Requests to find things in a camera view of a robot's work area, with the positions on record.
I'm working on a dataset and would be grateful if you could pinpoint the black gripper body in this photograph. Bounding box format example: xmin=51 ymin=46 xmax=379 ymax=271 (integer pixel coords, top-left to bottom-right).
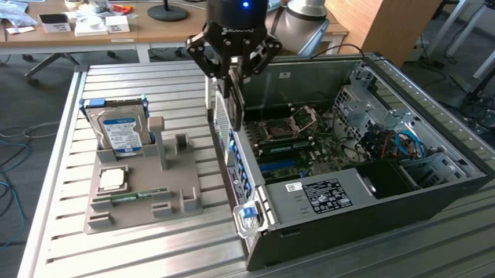
xmin=203 ymin=0 xmax=270 ymax=59

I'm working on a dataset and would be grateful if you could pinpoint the graphics card with metal bracket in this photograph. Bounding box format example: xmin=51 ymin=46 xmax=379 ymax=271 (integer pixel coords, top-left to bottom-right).
xmin=222 ymin=56 xmax=247 ymax=133

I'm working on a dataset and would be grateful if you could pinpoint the black round lamp base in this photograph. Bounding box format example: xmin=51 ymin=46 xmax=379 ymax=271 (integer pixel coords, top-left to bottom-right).
xmin=147 ymin=0 xmax=191 ymax=21

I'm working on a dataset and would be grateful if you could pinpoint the small white box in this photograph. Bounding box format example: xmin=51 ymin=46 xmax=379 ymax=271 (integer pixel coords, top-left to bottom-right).
xmin=104 ymin=14 xmax=131 ymax=34

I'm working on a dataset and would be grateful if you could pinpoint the silver socket cover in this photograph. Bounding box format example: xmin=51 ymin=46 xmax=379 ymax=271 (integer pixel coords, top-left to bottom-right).
xmin=284 ymin=104 xmax=319 ymax=134

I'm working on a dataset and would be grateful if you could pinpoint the white box with tape roll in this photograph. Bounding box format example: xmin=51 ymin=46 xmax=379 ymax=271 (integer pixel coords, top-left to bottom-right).
xmin=72 ymin=16 xmax=110 ymax=38

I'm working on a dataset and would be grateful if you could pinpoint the CPU socket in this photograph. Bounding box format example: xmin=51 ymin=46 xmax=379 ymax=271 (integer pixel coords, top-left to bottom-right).
xmin=263 ymin=118 xmax=300 ymax=140

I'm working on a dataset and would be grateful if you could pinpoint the wooden cabinet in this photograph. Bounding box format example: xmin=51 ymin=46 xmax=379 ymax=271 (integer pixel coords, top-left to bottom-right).
xmin=323 ymin=0 xmax=445 ymax=69

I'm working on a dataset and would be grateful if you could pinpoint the wooden desk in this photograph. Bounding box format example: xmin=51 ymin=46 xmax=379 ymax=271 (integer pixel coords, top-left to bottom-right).
xmin=0 ymin=0 xmax=351 ymax=56

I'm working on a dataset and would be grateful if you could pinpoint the perforated metal disk bay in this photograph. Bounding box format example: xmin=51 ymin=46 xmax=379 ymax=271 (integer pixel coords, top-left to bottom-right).
xmin=331 ymin=83 xmax=421 ymax=145

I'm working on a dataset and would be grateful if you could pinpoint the green RAM stick white label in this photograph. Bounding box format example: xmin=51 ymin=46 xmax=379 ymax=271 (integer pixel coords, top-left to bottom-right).
xmin=260 ymin=140 xmax=312 ymax=155

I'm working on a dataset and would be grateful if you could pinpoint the hard disk with blue carrier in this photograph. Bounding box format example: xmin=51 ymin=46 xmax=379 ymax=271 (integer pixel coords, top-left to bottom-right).
xmin=79 ymin=97 xmax=156 ymax=159

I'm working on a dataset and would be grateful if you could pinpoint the black and white box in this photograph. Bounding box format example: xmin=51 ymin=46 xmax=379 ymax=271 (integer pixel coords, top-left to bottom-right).
xmin=38 ymin=13 xmax=72 ymax=34

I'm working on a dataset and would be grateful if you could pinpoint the green motherboard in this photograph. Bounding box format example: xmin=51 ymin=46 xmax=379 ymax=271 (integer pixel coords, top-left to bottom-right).
xmin=242 ymin=100 xmax=372 ymax=186

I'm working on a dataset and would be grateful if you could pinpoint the blue expansion slot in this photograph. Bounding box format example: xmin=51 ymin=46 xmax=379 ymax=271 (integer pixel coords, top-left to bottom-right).
xmin=258 ymin=158 xmax=307 ymax=172

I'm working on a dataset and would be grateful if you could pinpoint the grey parts rack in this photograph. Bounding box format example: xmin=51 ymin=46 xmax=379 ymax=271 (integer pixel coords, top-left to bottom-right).
xmin=83 ymin=115 xmax=206 ymax=235

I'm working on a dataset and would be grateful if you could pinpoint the white paper tag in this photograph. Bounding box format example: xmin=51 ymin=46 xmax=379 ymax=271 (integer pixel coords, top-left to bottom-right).
xmin=4 ymin=26 xmax=36 ymax=35

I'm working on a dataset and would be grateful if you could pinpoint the clear plastic bag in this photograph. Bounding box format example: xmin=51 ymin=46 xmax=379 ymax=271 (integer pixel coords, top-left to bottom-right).
xmin=0 ymin=0 xmax=38 ymax=27

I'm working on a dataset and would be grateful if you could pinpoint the silver CPU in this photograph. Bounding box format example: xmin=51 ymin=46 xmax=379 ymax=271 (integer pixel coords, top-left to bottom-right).
xmin=99 ymin=166 xmax=130 ymax=192

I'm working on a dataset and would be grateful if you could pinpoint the grey power supply unit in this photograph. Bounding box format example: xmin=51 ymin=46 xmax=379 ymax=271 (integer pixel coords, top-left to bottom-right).
xmin=264 ymin=169 xmax=378 ymax=225

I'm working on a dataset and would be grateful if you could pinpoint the blue case release latch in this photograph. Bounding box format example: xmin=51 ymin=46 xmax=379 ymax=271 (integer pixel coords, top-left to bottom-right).
xmin=239 ymin=202 xmax=259 ymax=221

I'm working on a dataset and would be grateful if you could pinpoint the grey slotted disk bay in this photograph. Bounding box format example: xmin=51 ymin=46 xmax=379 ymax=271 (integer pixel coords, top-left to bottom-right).
xmin=398 ymin=152 xmax=470 ymax=189

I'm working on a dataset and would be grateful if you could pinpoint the open black PC case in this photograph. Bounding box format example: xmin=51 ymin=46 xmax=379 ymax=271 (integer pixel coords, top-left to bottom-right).
xmin=204 ymin=51 xmax=493 ymax=272

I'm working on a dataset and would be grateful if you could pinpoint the black cable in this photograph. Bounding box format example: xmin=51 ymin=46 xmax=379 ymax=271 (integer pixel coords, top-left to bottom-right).
xmin=308 ymin=43 xmax=391 ymax=64

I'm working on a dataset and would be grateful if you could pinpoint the blue disk wire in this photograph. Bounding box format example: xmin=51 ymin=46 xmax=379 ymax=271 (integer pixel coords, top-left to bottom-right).
xmin=396 ymin=130 xmax=426 ymax=160

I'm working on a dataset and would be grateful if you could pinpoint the blue floor cable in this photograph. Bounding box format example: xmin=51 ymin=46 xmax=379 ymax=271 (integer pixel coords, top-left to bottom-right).
xmin=0 ymin=138 xmax=31 ymax=250

